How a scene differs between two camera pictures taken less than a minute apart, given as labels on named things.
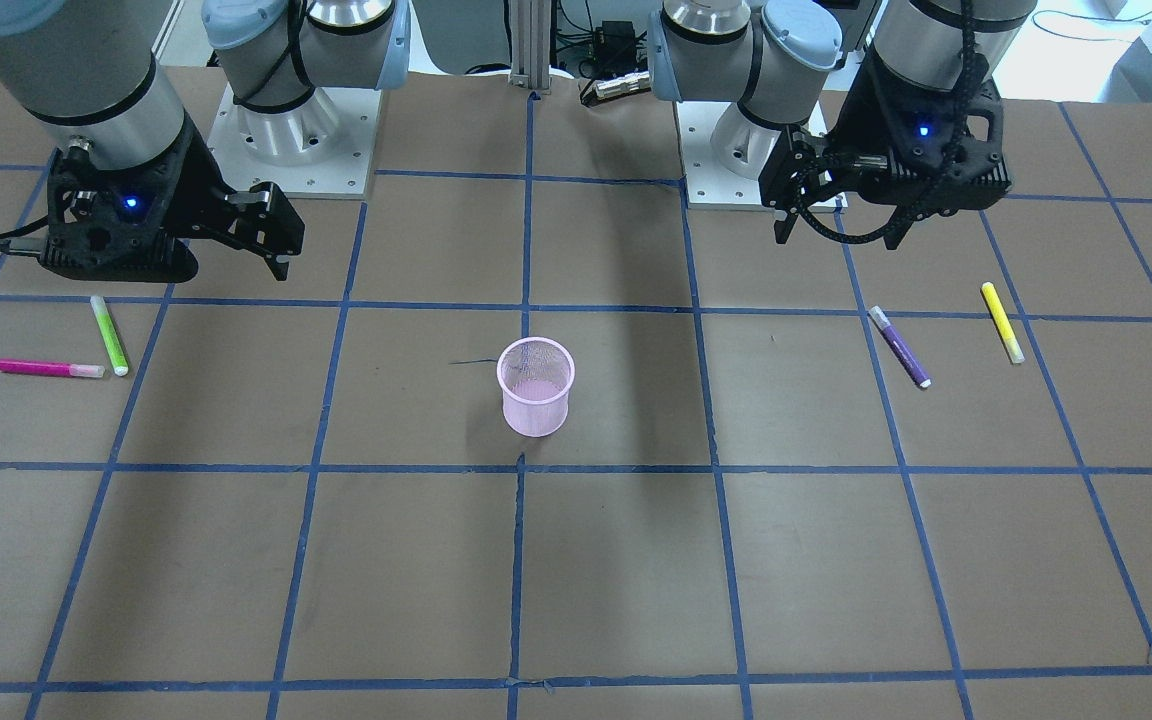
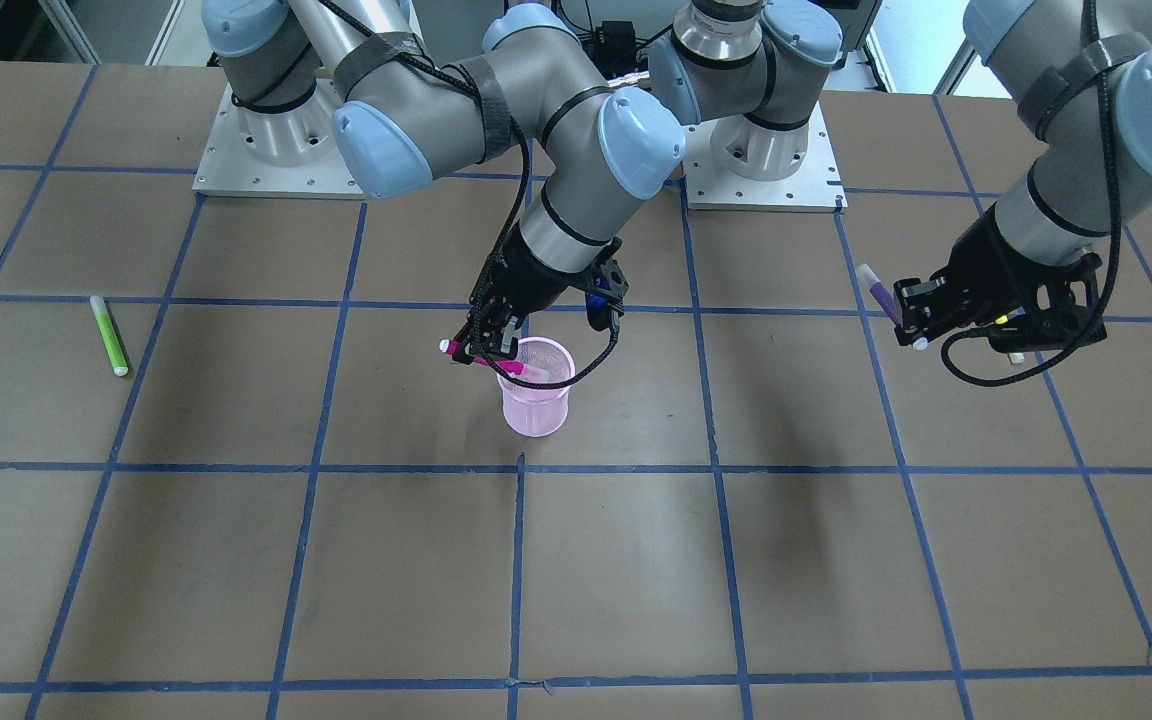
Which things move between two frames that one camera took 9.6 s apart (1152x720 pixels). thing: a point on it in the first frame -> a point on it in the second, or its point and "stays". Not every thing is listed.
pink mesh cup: x=535 y=376 stays
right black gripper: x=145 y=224 -> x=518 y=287
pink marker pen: x=47 y=367 -> x=450 y=347
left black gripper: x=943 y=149 -> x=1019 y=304
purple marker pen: x=899 y=348 -> x=880 y=293
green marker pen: x=110 y=335 stays
